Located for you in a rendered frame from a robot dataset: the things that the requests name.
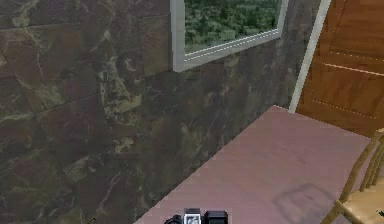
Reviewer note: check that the white framed window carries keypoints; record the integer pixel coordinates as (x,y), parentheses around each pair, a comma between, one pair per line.
(226,26)

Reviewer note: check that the brown wooden room door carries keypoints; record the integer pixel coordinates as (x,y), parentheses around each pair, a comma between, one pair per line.
(346,63)

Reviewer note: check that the light wooden chair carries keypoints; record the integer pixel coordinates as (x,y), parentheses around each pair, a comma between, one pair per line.
(361,200)

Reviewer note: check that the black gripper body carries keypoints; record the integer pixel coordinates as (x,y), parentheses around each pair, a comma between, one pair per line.
(174,220)

